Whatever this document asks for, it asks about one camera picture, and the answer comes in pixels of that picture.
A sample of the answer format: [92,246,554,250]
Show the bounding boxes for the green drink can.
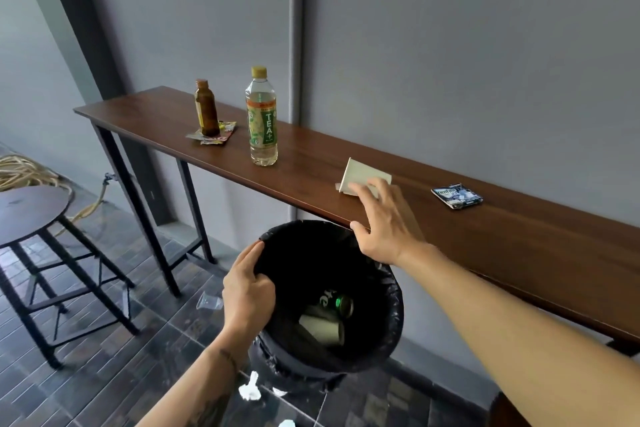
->
[320,292,355,319]

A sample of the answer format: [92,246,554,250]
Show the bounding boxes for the brown glass bottle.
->
[194,79,222,137]

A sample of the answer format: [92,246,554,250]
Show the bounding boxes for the black trash bin with bag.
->
[248,220,405,393]

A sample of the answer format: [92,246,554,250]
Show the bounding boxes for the person's left hand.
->
[222,241,277,338]

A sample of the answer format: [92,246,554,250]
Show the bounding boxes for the clear plastic cup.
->
[196,291,225,312]

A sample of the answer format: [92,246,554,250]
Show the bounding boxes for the round wooden stool black legs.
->
[0,185,141,370]

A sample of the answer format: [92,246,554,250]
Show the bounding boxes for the white folded paper cup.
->
[335,157,393,200]

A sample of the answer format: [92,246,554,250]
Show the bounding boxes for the black metal table frame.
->
[92,123,217,298]

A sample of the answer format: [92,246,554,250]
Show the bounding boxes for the crumpled white tissue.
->
[238,371,262,402]

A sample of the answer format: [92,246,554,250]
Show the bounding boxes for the coiled yellow hose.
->
[0,153,109,238]

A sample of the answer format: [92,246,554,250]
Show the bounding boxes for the blue cigarette pack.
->
[431,183,484,210]

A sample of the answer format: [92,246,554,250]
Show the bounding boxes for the beige paper cup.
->
[299,305,346,347]

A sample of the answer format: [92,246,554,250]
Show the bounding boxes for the red yellow sachet wrapper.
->
[185,121,238,146]

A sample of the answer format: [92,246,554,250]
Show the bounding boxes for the person's right forearm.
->
[397,242,640,427]

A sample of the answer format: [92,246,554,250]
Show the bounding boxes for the person's left forearm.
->
[135,326,273,427]

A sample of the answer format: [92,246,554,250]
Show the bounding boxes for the clear tea bottle green label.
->
[244,66,279,167]

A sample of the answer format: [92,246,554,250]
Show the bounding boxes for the person's right hand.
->
[348,177,430,267]

